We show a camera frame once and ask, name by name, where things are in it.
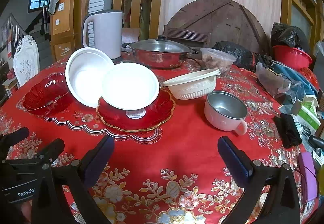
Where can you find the clear bag with snacks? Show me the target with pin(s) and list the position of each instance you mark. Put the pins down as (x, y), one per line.
(273, 83)

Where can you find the clear plastic food container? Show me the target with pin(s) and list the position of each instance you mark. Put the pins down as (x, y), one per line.
(213, 58)

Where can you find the red plastic basin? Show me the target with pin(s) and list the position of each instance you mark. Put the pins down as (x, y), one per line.
(291, 57)

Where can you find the white electric kettle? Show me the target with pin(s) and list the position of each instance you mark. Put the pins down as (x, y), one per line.
(107, 30)

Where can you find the dark wrapped bundle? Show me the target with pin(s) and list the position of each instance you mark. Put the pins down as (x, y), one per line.
(244, 58)

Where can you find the blue plastic bag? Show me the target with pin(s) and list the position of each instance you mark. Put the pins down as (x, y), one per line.
(300, 85)

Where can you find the white shallow bowl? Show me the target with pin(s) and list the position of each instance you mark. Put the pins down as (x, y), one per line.
(130, 86)

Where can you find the wooden slatted chair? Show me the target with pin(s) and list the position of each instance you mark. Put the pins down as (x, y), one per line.
(187, 37)

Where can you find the purple box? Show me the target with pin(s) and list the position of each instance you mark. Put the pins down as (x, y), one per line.
(308, 179)

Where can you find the green white carton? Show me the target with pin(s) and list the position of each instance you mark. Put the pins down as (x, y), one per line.
(306, 114)

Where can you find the white ornate chair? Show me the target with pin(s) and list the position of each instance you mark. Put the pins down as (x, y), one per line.
(26, 60)

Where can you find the white deep bowl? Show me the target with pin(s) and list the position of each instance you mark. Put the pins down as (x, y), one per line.
(84, 74)

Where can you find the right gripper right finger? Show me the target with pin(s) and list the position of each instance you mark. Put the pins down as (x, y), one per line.
(282, 202)

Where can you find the pink steel-lined mug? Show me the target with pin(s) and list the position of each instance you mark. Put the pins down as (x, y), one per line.
(226, 112)

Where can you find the round wooden tabletop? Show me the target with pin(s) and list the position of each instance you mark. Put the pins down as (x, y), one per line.
(221, 20)

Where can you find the cream plastic bowl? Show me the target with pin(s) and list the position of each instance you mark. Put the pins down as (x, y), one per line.
(193, 85)

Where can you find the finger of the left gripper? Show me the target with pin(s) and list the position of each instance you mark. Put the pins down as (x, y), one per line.
(13, 138)
(50, 149)

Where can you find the grey hanging dustpan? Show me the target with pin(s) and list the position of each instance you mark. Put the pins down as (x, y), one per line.
(52, 6)

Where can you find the red scalloped glass plate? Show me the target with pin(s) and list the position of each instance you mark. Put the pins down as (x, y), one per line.
(50, 96)

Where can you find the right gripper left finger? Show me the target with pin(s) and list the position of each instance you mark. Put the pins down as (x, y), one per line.
(79, 176)

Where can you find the black plastic bag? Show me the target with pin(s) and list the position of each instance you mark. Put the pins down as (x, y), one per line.
(294, 37)

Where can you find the red floral tablecloth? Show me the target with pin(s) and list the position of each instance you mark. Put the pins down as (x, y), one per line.
(172, 174)

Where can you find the red gold-rimmed plate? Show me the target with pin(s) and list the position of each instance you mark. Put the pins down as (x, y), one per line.
(133, 121)

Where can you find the steel pot with glass lid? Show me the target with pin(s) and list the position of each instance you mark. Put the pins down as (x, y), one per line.
(160, 52)

